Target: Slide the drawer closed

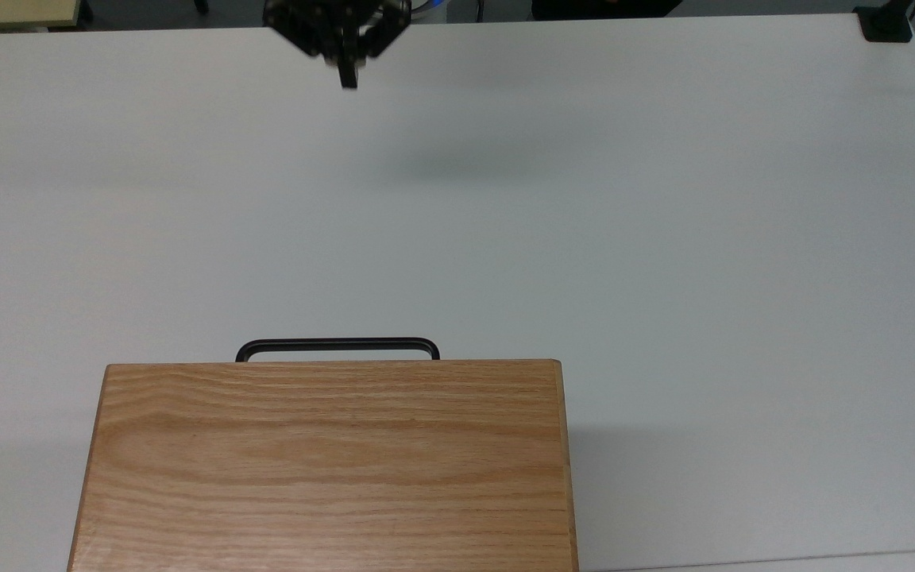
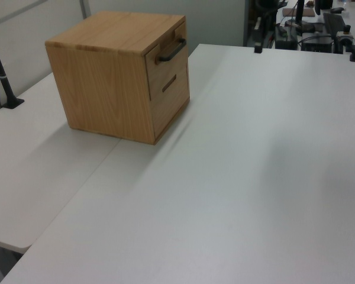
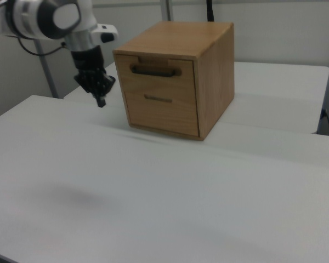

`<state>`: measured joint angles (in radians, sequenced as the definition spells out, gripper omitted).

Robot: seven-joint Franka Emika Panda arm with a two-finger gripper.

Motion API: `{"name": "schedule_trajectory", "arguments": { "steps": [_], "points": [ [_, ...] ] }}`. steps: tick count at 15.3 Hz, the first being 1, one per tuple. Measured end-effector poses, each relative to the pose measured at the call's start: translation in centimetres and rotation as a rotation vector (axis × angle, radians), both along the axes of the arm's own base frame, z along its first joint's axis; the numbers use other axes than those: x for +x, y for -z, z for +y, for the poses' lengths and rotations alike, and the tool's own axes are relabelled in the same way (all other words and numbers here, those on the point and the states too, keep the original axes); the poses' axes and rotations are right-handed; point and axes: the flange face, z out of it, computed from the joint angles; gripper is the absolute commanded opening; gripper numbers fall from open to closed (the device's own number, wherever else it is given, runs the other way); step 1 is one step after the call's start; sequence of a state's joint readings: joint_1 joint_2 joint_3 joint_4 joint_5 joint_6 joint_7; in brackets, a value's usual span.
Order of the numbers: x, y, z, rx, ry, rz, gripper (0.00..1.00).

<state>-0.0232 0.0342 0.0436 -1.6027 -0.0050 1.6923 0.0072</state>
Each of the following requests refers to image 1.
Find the beige side table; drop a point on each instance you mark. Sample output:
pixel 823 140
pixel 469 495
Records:
pixel 13 12

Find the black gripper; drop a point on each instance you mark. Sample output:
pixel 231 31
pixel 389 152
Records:
pixel 338 24

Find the oak wooden cabinet box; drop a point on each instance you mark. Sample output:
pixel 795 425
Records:
pixel 330 469

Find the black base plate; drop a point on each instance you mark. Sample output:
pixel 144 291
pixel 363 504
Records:
pixel 600 6

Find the blue and white object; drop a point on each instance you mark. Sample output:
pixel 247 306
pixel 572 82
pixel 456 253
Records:
pixel 430 6

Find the black table clamp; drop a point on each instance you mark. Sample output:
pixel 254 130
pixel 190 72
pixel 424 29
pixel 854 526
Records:
pixel 885 24

